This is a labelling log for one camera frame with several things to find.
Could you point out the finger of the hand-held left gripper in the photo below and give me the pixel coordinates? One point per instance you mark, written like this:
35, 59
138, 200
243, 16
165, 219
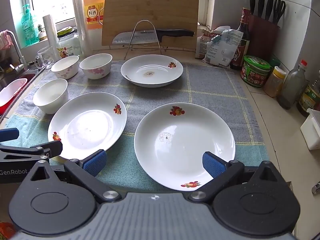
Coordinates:
51, 148
9, 134

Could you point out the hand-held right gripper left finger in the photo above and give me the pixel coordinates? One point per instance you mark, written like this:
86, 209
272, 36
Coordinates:
95, 163

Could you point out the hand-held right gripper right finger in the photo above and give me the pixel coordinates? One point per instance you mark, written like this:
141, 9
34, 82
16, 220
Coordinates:
212, 165

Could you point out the white plate fruit print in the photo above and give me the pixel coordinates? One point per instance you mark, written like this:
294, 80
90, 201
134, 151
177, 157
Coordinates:
87, 125
180, 140
152, 70

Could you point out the white bowl pink floral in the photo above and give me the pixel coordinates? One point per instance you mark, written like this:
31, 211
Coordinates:
50, 97
96, 67
65, 67

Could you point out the red and white basin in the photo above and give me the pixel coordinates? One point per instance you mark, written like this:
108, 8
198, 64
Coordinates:
12, 92

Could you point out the steel sink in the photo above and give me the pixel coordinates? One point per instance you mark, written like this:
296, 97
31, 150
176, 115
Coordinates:
35, 71

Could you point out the grey checked cloth mat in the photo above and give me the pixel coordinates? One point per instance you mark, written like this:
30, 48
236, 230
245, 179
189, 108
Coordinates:
212, 92

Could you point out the clear glass mug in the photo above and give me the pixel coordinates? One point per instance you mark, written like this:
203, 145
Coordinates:
46, 57

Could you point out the steel faucet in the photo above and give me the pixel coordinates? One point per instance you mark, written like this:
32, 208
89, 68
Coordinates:
16, 47

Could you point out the pink cloth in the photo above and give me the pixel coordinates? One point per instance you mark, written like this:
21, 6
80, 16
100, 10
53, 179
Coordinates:
5, 41

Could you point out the green lidded sauce jar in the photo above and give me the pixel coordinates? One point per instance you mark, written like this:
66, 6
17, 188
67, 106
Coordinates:
255, 72

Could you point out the yellow lidded spice jar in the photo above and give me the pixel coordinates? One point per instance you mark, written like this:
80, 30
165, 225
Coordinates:
273, 82

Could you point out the glass jar yellow-green lid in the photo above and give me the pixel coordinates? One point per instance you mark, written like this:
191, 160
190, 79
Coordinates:
67, 46

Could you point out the white plastic container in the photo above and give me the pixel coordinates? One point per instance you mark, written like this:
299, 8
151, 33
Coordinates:
311, 130

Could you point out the roll of plastic bags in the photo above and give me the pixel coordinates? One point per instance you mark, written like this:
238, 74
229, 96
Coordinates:
49, 35

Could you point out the green dish soap bottle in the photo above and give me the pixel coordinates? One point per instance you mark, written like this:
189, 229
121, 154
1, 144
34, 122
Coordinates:
28, 27

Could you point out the clear bottle red cap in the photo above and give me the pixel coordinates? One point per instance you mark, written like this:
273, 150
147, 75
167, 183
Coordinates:
292, 87

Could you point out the dark soy sauce bottle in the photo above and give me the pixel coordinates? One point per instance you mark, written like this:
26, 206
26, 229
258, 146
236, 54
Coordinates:
240, 55

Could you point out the green label bottle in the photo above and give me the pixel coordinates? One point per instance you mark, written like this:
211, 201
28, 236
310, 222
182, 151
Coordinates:
308, 100

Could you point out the white printed bag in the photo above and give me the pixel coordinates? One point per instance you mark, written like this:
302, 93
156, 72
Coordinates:
225, 48

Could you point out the red and white bag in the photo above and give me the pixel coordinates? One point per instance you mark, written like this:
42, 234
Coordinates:
200, 47

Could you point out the green binder clip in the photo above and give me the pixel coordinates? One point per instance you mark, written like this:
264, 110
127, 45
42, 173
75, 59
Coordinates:
214, 39

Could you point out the stack of clear plastic cups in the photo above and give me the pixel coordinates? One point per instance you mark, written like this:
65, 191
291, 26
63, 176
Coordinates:
80, 25

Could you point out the metal binder clip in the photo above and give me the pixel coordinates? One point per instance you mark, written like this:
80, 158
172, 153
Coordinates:
207, 31

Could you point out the dark red knife block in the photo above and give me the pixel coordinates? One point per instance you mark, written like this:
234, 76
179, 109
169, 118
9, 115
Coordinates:
262, 37

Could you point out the yellow cooking wine bottle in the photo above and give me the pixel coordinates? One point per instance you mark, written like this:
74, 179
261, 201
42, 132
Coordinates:
92, 10

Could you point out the bamboo cutting board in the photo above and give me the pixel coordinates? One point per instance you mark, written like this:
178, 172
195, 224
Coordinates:
150, 10

